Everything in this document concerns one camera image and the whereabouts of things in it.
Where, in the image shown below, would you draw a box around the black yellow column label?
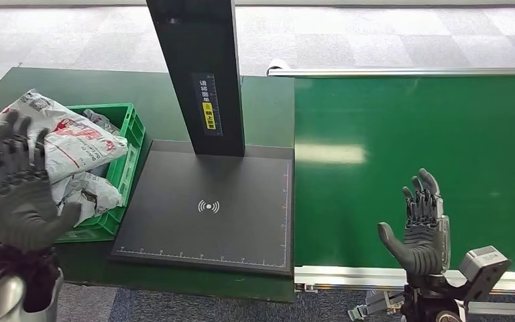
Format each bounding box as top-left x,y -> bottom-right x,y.
191,73 -> 224,138

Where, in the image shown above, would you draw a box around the green conveyor belt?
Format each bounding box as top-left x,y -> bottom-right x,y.
294,76 -> 515,273

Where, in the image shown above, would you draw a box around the black scanner machine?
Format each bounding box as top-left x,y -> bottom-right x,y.
109,0 -> 295,278

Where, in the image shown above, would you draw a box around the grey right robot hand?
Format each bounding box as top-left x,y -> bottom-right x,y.
377,168 -> 451,276

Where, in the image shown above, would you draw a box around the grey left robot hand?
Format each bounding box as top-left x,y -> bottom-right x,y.
0,110 -> 82,252

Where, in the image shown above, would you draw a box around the silver conveyor bracket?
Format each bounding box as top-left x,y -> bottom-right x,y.
348,290 -> 406,322

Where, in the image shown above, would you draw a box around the green plastic crate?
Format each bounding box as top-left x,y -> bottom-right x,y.
55,103 -> 146,244

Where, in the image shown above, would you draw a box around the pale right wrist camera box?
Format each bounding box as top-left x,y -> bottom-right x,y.
458,246 -> 512,304

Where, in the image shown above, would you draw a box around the silver conveyor side rail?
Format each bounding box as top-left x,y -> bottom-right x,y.
266,58 -> 515,79
294,266 -> 515,295

